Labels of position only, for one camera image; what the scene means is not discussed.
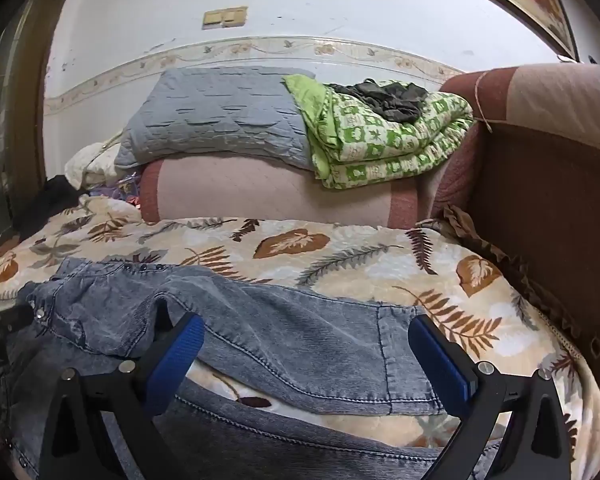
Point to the pink bolster cushion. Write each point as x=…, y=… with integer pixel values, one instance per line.
x=280, y=190

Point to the purple patterned cloth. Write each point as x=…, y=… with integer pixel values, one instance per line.
x=120, y=187

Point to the brown upholstered headboard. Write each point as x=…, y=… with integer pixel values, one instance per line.
x=555, y=200

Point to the green patterned folded quilt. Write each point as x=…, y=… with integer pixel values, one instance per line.
x=380, y=145

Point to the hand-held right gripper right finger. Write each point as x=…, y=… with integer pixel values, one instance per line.
x=440, y=360

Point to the leaf print blanket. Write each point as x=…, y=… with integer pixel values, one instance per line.
x=330, y=250

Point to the white crumpled cloth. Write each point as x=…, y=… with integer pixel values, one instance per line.
x=90, y=165

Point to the wooden glass-panel wardrobe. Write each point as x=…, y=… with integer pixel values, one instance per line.
x=10, y=135

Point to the blue denim pants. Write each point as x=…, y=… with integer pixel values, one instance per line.
x=280, y=330

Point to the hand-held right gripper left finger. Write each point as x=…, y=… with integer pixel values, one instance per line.
x=180, y=355

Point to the yellowed wall switch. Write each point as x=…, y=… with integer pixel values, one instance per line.
x=213, y=18
x=235, y=16

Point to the black cloth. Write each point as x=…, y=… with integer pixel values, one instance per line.
x=55, y=200

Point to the brown ruffled bed trim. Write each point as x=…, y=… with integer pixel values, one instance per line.
x=510, y=265

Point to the grey quilted pillow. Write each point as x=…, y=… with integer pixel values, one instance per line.
x=220, y=120

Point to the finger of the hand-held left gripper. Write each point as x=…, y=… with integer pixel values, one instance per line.
x=10, y=317

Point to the dark crumpled cloth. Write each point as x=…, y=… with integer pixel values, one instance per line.
x=380, y=97

